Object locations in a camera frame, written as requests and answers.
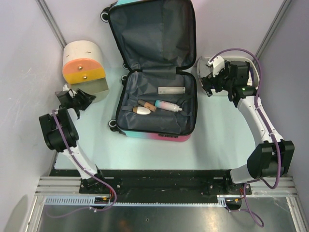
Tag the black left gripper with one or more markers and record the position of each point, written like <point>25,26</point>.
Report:
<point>87,98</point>

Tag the pink and teal lotion tube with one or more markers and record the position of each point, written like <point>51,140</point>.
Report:
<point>167,106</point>

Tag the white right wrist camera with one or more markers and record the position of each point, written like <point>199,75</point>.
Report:
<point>216,64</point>

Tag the pink and teal kids suitcase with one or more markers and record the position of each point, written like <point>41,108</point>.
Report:
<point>157,41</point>

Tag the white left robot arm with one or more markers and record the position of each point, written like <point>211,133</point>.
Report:
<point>61,135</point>

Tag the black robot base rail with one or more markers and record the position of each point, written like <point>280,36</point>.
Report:
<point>122,181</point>

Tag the white egg-shaped case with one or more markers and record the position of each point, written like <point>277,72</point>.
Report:
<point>141,110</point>

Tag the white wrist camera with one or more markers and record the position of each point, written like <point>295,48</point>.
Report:
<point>216,64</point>
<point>67,87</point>

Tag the white slotted cable duct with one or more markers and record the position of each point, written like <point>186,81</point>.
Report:
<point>212,201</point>

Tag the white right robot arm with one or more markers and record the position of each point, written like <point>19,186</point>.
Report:
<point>272,155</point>

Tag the white rectangular plastic basin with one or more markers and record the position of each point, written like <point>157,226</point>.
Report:
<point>241,80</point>

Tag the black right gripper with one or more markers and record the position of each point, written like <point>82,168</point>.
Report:
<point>211,80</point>

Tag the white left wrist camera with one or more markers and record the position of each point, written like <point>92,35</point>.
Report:
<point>67,87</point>

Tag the cream and orange drawer box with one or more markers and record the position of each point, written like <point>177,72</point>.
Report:
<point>83,69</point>

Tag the brown cylindrical cosmetic tube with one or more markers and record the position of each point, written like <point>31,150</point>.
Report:
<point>147,105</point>

